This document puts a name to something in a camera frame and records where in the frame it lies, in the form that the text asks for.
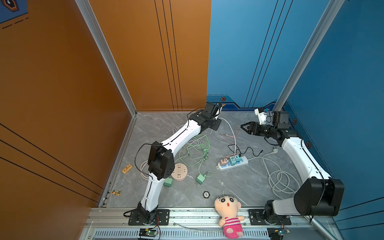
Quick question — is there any round pink power socket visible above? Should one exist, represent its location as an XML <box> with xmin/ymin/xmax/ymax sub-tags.
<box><xmin>171</xmin><ymin>163</ymin><xmax>188</xmax><ymax>182</ymax></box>

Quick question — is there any small toy figure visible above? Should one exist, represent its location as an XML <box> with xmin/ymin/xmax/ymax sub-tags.
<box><xmin>112</xmin><ymin>190</ymin><xmax>123</xmax><ymax>196</ymax></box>

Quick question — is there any white three-pin plug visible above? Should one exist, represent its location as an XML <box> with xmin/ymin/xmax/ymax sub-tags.
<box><xmin>270</xmin><ymin>148</ymin><xmax>279</xmax><ymax>155</ymax></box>

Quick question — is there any pink charger adapter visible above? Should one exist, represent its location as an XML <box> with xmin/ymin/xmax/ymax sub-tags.
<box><xmin>220</xmin><ymin>158</ymin><xmax>229</xmax><ymax>167</ymax></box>

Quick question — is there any light green charger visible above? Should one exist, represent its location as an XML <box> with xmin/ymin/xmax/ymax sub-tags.
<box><xmin>196</xmin><ymin>174</ymin><xmax>206</xmax><ymax>185</ymax></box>
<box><xmin>163</xmin><ymin>178</ymin><xmax>173</xmax><ymax>188</ymax></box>

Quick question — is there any white blue power strip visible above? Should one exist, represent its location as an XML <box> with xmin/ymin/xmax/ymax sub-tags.
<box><xmin>217</xmin><ymin>155</ymin><xmax>249</xmax><ymax>171</ymax></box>

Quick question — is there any white cable of teal charger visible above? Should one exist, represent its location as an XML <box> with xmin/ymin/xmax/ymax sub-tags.
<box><xmin>218</xmin><ymin>117</ymin><xmax>238</xmax><ymax>157</ymax></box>

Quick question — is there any left green circuit board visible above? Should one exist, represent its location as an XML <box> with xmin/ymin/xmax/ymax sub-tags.
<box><xmin>138</xmin><ymin>229</ymin><xmax>159</xmax><ymax>240</ymax></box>

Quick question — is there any black usb cable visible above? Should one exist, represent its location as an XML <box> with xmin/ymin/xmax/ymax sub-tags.
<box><xmin>227</xmin><ymin>143</ymin><xmax>264</xmax><ymax>157</ymax></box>

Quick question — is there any pink cord of round socket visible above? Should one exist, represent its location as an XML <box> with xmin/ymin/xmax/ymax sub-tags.
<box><xmin>140</xmin><ymin>160</ymin><xmax>151</xmax><ymax>181</ymax></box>

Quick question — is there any small wooden block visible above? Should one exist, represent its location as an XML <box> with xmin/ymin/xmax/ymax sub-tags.
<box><xmin>122</xmin><ymin>164</ymin><xmax>133</xmax><ymax>175</ymax></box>

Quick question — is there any white power strip cord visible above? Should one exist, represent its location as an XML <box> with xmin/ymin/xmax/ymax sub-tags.
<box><xmin>247</xmin><ymin>151</ymin><xmax>301</xmax><ymax>200</ymax></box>

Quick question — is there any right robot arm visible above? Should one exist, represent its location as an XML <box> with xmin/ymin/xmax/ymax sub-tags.
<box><xmin>241</xmin><ymin>108</ymin><xmax>345</xmax><ymax>225</ymax></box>

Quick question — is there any black poker chip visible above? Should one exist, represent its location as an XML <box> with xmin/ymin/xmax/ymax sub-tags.
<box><xmin>203</xmin><ymin>191</ymin><xmax>210</xmax><ymax>199</ymax></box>

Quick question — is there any teal charger with black cable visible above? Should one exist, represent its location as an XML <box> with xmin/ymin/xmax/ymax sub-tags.
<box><xmin>234</xmin><ymin>155</ymin><xmax>242</xmax><ymax>163</ymax></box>

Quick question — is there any right green circuit board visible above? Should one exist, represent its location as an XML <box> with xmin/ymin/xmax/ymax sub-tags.
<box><xmin>267</xmin><ymin>228</ymin><xmax>291</xmax><ymax>240</ymax></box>

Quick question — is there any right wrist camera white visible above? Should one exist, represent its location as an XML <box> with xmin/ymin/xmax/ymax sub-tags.
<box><xmin>255</xmin><ymin>107</ymin><xmax>267</xmax><ymax>125</ymax></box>

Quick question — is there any green circuit board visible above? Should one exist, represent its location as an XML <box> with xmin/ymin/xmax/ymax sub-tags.
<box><xmin>267</xmin><ymin>228</ymin><xmax>291</xmax><ymax>240</ymax></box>
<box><xmin>138</xmin><ymin>229</ymin><xmax>159</xmax><ymax>240</ymax></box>

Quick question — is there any plush doll pink dress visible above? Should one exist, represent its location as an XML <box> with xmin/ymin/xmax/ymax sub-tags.
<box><xmin>215</xmin><ymin>196</ymin><xmax>245</xmax><ymax>239</ymax></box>

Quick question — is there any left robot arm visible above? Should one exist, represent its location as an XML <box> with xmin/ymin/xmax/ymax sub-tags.
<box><xmin>137</xmin><ymin>102</ymin><xmax>223</xmax><ymax>224</ymax></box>

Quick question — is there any aluminium front rail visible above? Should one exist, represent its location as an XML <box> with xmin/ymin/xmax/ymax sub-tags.
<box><xmin>80</xmin><ymin>207</ymin><xmax>344</xmax><ymax>240</ymax></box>

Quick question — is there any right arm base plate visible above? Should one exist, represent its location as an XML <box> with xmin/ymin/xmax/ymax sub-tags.
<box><xmin>248</xmin><ymin>209</ymin><xmax>292</xmax><ymax>226</ymax></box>

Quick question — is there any green multi-head cable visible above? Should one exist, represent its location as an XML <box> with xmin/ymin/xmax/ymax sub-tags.
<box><xmin>179</xmin><ymin>134</ymin><xmax>214</xmax><ymax>179</ymax></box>

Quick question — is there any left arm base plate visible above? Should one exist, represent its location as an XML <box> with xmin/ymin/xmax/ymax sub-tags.
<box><xmin>128</xmin><ymin>209</ymin><xmax>170</xmax><ymax>226</ymax></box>

